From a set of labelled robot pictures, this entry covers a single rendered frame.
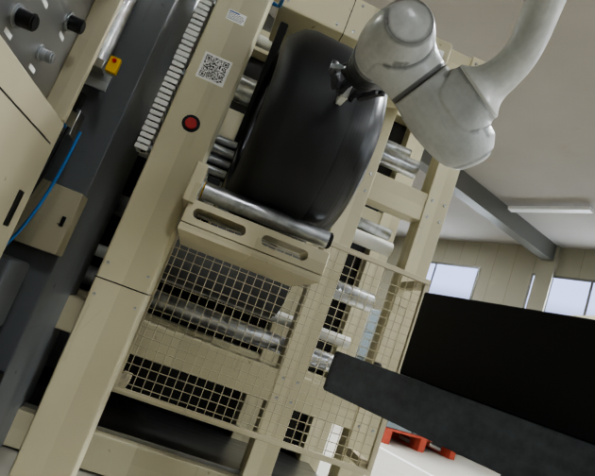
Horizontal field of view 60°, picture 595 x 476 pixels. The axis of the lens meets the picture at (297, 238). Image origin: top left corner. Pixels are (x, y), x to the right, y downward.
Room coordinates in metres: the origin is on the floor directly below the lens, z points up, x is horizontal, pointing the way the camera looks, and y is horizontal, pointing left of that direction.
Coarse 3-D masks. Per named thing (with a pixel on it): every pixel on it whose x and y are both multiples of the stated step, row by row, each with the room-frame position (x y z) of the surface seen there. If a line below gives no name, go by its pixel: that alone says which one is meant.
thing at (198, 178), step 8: (200, 168) 1.15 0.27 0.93; (208, 168) 1.17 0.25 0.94; (192, 176) 1.15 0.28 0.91; (200, 176) 1.15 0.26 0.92; (192, 184) 1.15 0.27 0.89; (200, 184) 1.15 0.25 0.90; (192, 192) 1.15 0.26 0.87; (200, 192) 1.18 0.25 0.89; (184, 200) 1.16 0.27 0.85; (192, 200) 1.15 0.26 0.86; (200, 200) 1.41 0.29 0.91; (184, 208) 1.27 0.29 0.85
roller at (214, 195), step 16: (208, 192) 1.19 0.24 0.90; (224, 192) 1.20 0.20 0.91; (224, 208) 1.22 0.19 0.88; (240, 208) 1.21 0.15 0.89; (256, 208) 1.21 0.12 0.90; (272, 224) 1.23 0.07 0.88; (288, 224) 1.22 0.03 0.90; (304, 224) 1.23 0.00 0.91; (304, 240) 1.25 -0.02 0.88; (320, 240) 1.24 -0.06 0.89
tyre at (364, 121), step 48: (288, 48) 1.15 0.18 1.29; (336, 48) 1.16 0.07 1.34; (288, 96) 1.10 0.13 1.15; (336, 96) 1.11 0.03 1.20; (384, 96) 1.19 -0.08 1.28; (240, 144) 1.54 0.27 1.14; (288, 144) 1.12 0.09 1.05; (336, 144) 1.13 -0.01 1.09; (240, 192) 1.25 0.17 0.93; (288, 192) 1.20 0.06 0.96; (336, 192) 1.19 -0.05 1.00
